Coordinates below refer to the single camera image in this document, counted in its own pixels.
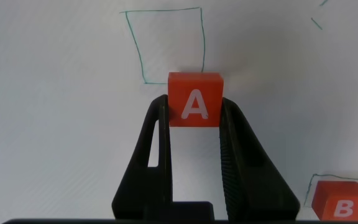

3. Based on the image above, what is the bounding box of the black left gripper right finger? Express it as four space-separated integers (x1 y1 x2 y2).
219 97 301 222

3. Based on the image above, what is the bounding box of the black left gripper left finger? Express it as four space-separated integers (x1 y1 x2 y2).
112 94 173 220

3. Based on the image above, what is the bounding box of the orange B letter block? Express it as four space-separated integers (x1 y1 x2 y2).
311 180 358 222

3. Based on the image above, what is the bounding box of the orange A letter block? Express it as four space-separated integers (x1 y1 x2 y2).
167 72 224 128

